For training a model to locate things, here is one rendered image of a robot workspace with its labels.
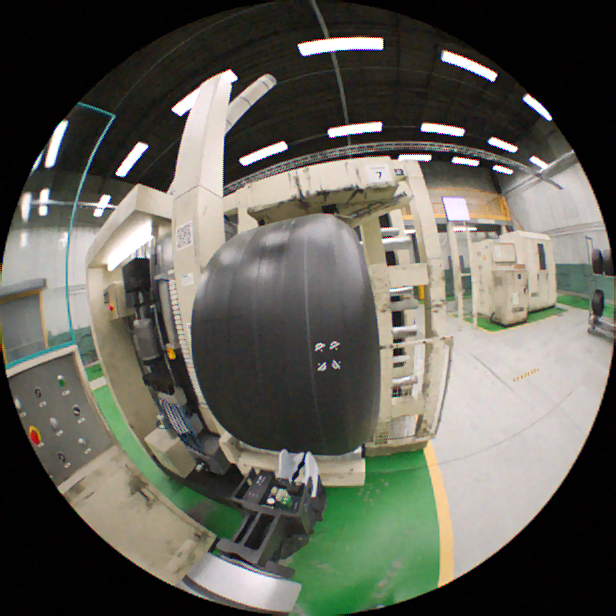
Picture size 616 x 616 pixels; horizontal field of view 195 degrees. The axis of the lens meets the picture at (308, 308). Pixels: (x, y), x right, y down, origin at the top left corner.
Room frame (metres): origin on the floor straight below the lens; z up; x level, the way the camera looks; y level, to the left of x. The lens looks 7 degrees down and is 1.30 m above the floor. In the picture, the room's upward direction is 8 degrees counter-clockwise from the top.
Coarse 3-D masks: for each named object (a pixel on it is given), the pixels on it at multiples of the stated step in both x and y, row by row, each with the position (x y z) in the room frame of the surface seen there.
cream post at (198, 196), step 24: (216, 96) 0.45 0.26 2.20; (192, 120) 0.45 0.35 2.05; (216, 120) 0.49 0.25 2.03; (192, 144) 0.44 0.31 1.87; (216, 144) 0.50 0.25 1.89; (192, 168) 0.44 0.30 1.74; (216, 168) 0.51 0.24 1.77; (192, 192) 0.44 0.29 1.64; (216, 192) 0.52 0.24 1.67; (192, 216) 0.44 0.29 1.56; (216, 216) 0.51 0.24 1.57; (216, 240) 0.50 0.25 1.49; (192, 264) 0.44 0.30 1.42; (192, 288) 0.44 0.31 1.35; (192, 360) 0.46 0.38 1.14
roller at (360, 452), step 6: (240, 444) 0.35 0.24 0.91; (246, 444) 0.35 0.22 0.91; (252, 450) 0.34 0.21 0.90; (258, 450) 0.34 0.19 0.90; (264, 450) 0.33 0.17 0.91; (360, 450) 0.29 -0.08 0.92; (294, 456) 0.31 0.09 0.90; (318, 456) 0.30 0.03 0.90; (324, 456) 0.30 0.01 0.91; (330, 456) 0.30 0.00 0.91; (336, 456) 0.29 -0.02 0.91; (342, 456) 0.29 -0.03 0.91; (348, 456) 0.29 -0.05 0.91; (354, 456) 0.28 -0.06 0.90; (360, 456) 0.28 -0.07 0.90
